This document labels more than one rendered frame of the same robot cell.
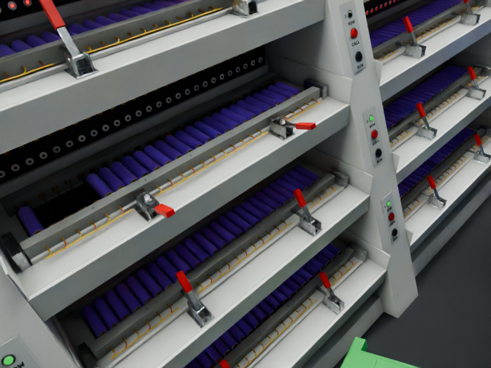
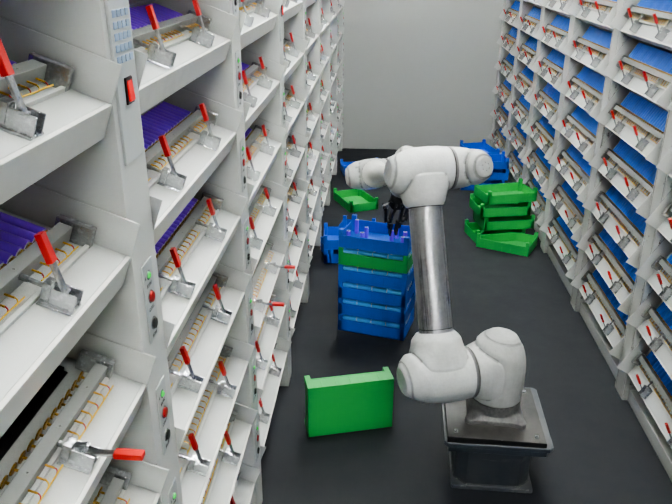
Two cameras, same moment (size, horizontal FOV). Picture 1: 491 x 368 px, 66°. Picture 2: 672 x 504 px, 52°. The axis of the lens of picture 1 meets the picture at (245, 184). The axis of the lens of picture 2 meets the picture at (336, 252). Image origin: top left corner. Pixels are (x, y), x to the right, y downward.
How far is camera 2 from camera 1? 1.83 m
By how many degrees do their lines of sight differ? 51
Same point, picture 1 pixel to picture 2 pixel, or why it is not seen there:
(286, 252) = (271, 335)
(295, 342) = (269, 392)
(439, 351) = not seen: hidden behind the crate
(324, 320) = (275, 380)
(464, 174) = (294, 296)
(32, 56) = not seen: hidden behind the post
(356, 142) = (283, 275)
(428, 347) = not seen: hidden behind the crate
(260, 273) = (268, 345)
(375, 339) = (283, 399)
